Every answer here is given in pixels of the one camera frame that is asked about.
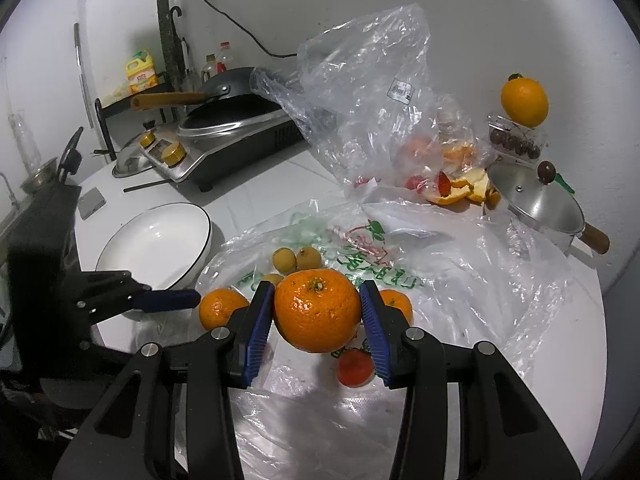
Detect red cherry tomato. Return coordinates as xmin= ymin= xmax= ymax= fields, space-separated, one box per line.
xmin=336 ymin=349 xmax=374 ymax=388

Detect small mandarin orange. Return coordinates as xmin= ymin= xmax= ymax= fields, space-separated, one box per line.
xmin=380 ymin=289 xmax=413 ymax=325

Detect large mandarin orange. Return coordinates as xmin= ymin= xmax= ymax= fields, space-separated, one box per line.
xmin=273 ymin=269 xmax=361 ymax=353

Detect tan longan fruit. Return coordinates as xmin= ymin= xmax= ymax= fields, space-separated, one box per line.
xmin=296 ymin=246 xmax=323 ymax=271
xmin=262 ymin=273 xmax=284 ymax=286
xmin=272 ymin=247 xmax=297 ymax=275

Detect white round plate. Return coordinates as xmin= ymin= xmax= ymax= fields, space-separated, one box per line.
xmin=96 ymin=203 xmax=214 ymax=290

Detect grey smartphone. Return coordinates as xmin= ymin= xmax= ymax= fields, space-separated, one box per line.
xmin=77 ymin=188 xmax=106 ymax=220

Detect flat printed plastic bag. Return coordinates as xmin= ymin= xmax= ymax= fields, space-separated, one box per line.
xmin=196 ymin=202 xmax=580 ymax=479

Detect black chopstick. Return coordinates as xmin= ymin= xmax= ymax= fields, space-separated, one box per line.
xmin=122 ymin=179 xmax=174 ymax=193

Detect steel pot by sink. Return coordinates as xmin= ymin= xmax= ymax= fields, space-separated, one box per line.
xmin=21 ymin=157 xmax=58 ymax=196

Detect steel dome pot lid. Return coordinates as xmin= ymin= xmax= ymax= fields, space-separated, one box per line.
xmin=112 ymin=130 xmax=156 ymax=179

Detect orange peel pieces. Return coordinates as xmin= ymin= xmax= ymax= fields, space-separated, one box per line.
xmin=421 ymin=168 xmax=501 ymax=210

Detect steel induction cooker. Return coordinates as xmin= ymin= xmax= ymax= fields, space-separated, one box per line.
xmin=139 ymin=93 xmax=303 ymax=192

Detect black metal rack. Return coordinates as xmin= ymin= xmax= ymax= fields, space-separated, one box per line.
xmin=93 ymin=82 xmax=177 ymax=162

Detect steel saucepan with lid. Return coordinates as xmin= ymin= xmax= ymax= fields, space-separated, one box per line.
xmin=487 ymin=160 xmax=610 ymax=255

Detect yellow detergent jug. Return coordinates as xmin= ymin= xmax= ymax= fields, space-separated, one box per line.
xmin=125 ymin=49 xmax=158 ymax=93

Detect clear box of dark fruit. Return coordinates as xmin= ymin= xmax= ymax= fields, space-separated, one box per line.
xmin=487 ymin=113 xmax=548 ymax=164

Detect black umbrella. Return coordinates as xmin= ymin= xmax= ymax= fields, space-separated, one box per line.
xmin=169 ymin=6 xmax=186 ymax=90

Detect oil bottle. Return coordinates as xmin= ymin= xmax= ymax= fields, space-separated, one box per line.
xmin=201 ymin=54 xmax=217 ymax=84

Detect crumpled clear plastic bag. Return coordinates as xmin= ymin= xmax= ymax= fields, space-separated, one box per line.
xmin=250 ymin=3 xmax=495 ymax=202

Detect red capped sauce bottle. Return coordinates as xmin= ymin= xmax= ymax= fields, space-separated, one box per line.
xmin=216 ymin=41 xmax=238 ymax=74

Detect yellow orange on box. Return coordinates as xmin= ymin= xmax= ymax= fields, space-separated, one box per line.
xmin=500 ymin=73 xmax=549 ymax=128

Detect black wok with wooden handle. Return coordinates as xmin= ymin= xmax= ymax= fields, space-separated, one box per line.
xmin=130 ymin=67 xmax=255 ymax=112

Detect cooker power cable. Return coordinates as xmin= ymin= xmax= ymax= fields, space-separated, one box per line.
xmin=199 ymin=0 xmax=298 ymax=60

